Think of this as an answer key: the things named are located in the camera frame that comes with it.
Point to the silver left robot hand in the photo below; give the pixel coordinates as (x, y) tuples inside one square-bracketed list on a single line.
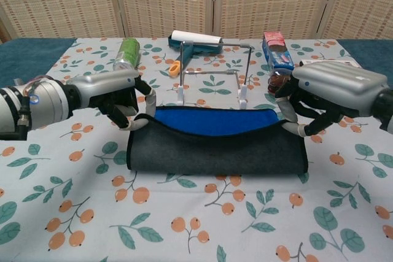
[(104, 87)]

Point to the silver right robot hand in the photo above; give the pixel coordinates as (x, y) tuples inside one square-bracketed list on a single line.
[(337, 84)]

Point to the blue cloth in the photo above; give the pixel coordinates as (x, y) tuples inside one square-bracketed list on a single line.
[(215, 151)]

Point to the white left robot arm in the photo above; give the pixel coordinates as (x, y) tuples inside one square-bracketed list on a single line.
[(43, 102)]

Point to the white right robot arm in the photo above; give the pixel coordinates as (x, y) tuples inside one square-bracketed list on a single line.
[(385, 108)]

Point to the green drink can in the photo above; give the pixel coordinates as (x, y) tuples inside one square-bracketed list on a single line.
[(127, 51)]

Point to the cola bottle with red label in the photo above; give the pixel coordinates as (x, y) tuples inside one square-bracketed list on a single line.
[(276, 83)]

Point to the blue and pink cookie box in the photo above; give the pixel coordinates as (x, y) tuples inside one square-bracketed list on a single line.
[(276, 50)]

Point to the teal table cover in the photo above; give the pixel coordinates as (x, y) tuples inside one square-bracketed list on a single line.
[(24, 56)]

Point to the floral printed tablecloth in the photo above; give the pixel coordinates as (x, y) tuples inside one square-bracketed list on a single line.
[(76, 182)]

